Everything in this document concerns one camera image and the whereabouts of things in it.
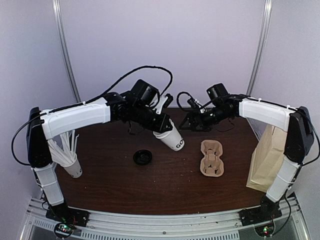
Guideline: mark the paper wrapped straws bundle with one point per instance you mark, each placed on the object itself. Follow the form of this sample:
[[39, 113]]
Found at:
[[64, 155]]

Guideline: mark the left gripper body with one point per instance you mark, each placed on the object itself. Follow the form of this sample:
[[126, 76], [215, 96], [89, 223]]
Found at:
[[150, 122]]

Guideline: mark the left aluminium frame post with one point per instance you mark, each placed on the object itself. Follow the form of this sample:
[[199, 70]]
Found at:
[[63, 43]]

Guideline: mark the aluminium front rail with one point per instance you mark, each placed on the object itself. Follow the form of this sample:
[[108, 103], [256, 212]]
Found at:
[[209, 226]]

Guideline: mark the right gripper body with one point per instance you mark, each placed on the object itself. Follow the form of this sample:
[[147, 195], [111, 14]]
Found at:
[[207, 122]]

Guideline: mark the cardboard cup carrier tray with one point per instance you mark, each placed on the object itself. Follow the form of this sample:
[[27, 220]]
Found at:
[[211, 164]]

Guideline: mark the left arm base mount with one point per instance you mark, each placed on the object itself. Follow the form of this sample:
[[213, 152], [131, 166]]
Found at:
[[68, 222]]

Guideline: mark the aluminium frame post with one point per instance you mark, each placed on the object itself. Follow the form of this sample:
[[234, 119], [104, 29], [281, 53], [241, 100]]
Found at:
[[63, 43], [263, 35]]

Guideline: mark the white paper cup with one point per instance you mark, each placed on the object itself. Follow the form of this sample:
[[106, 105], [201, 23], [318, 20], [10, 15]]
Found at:
[[172, 138]]

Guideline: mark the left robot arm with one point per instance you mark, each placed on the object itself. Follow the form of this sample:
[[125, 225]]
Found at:
[[142, 104]]

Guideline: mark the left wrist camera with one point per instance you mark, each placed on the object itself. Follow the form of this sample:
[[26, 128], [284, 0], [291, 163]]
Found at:
[[164, 102]]

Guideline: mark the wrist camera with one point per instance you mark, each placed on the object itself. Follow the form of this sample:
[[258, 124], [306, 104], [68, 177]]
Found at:
[[164, 102], [194, 103]]

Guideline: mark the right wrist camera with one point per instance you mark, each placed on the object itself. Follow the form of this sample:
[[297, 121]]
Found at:
[[194, 103]]

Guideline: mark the brown paper bag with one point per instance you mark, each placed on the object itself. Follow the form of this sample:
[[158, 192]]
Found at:
[[266, 159]]

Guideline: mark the white cup holding straws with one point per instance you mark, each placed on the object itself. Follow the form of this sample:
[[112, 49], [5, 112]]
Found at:
[[74, 169]]

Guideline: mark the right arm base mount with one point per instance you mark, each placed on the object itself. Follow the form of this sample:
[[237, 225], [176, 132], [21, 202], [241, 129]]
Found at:
[[261, 219]]

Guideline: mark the right aluminium frame post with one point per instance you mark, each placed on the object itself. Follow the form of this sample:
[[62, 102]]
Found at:
[[263, 35]]

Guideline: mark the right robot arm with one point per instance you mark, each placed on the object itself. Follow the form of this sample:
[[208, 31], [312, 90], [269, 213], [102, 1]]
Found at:
[[300, 132]]

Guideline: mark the black plastic cup lid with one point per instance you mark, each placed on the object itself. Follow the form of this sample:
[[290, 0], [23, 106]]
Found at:
[[142, 157]]

